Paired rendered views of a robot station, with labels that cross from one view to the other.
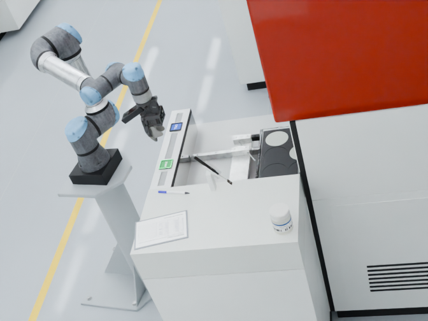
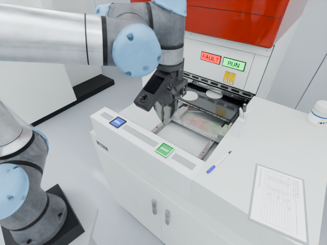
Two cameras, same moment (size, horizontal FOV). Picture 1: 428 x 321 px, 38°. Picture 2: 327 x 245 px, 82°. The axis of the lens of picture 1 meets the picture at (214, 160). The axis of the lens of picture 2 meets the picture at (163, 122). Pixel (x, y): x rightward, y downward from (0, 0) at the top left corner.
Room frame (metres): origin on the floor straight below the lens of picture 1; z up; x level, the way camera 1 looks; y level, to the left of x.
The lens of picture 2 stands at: (1.98, 0.64, 1.51)
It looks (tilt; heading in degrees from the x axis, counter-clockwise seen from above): 41 degrees down; 289
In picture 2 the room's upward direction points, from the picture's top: straight up
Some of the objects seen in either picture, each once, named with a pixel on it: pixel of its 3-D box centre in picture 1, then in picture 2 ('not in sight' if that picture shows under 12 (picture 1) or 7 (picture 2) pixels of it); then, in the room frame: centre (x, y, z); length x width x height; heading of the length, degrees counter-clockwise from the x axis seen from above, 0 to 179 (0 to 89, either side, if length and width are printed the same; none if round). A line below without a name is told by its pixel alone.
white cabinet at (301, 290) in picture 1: (251, 248); (190, 183); (2.03, -0.04, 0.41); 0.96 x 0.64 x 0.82; 161
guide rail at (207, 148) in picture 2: not in sight; (215, 137); (1.95, -0.06, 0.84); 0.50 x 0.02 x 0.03; 71
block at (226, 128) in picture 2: not in sight; (224, 131); (1.91, -0.05, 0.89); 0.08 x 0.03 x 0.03; 71
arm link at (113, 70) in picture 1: (116, 75); (125, 25); (2.20, 0.26, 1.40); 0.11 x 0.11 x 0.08; 34
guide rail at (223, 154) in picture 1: (244, 151); (171, 116); (2.20, -0.14, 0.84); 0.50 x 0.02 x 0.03; 71
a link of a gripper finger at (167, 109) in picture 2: (156, 134); (172, 112); (2.11, 0.19, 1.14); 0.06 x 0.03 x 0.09; 71
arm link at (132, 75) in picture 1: (134, 78); (167, 19); (2.13, 0.19, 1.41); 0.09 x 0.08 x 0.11; 34
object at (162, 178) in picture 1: (175, 158); (141, 147); (2.25, 0.16, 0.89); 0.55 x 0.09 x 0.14; 161
